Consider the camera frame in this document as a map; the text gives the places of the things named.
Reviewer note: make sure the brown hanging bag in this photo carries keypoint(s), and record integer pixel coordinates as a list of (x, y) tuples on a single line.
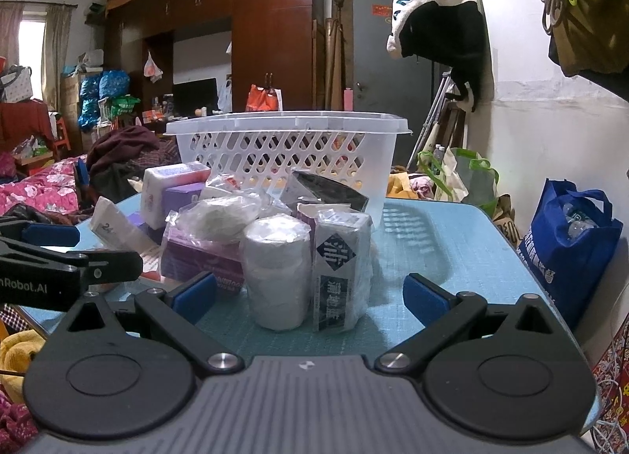
[(594, 31)]

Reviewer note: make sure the black grey packet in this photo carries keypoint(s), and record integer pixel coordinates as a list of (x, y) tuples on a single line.
[(329, 188)]

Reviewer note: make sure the dark maroon clothes pile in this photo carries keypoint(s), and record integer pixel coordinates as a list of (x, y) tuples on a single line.
[(128, 154)]

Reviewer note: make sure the red printed cloth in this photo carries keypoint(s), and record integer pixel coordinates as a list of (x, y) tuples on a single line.
[(614, 385)]

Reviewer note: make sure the brown wooden wardrobe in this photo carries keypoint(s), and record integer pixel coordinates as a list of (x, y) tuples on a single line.
[(275, 21)]

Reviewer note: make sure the white paper packet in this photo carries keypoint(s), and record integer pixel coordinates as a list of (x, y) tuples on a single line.
[(118, 232)]

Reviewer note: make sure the white roll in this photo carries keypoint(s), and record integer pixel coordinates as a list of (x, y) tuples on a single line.
[(275, 272)]

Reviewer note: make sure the metal crutches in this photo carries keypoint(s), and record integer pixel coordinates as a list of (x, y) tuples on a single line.
[(432, 114)]

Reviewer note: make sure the grey door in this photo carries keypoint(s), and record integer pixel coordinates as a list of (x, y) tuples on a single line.
[(373, 65)]

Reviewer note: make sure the white black hanging jacket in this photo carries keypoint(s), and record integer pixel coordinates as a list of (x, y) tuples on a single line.
[(442, 26)]

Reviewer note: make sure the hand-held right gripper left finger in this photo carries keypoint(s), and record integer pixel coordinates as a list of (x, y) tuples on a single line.
[(196, 294)]

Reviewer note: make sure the bright curtained window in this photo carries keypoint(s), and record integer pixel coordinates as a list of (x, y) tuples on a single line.
[(32, 55)]

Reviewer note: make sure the yellow fluffy cloth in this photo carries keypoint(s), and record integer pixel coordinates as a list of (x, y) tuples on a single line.
[(19, 355)]

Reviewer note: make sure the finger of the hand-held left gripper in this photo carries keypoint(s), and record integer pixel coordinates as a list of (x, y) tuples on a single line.
[(49, 235), (115, 266)]

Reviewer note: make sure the black white label pack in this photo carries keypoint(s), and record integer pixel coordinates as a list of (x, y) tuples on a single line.
[(341, 267)]

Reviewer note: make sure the green white shopping bag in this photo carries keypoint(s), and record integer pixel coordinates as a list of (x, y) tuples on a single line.
[(467, 178)]

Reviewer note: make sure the white plastic basket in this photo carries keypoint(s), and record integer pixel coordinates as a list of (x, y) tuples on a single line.
[(295, 149)]

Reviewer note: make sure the small purple box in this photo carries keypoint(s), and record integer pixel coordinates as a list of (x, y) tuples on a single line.
[(184, 196)]

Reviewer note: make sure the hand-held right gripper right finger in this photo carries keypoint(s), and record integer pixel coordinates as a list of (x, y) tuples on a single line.
[(425, 299)]

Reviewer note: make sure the wooden planks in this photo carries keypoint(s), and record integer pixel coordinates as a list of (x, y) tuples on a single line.
[(334, 65)]

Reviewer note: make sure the white pink tissue pack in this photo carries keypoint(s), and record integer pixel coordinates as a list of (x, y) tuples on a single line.
[(162, 188)]

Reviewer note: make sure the pink slim object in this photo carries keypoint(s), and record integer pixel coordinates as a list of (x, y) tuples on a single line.
[(349, 99)]

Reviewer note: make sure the beige curtain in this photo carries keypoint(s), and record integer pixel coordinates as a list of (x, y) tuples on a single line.
[(56, 50)]

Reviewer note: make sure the clear bag of white items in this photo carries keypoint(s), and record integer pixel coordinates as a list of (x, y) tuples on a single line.
[(221, 215)]

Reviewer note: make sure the blue tote bag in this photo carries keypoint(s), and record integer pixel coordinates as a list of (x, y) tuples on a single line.
[(570, 247)]

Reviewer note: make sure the red chair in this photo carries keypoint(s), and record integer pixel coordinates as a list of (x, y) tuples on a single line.
[(60, 137)]

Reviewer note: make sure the black television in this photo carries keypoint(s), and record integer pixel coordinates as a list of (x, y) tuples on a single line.
[(195, 96)]

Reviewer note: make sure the yellow printed blanket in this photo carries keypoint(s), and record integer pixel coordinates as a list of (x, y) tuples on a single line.
[(400, 186)]

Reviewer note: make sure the purple tissue pack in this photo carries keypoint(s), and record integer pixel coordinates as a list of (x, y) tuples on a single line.
[(201, 257)]

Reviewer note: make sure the clear bag with red item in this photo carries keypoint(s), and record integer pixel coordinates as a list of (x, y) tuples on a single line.
[(223, 184)]

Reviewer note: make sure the blue plastic sack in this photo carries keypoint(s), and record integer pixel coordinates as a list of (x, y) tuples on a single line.
[(114, 85), (89, 102)]

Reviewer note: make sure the pink floral blanket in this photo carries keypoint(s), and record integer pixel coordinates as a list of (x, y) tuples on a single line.
[(39, 191)]

